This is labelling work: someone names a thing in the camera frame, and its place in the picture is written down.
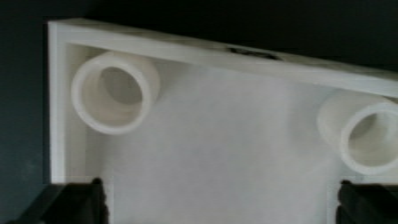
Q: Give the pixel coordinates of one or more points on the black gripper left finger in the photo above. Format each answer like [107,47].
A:
[70,204]

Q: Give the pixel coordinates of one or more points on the white square tabletop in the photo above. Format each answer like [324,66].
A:
[219,131]

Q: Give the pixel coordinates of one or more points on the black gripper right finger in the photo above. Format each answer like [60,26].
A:
[369,204]

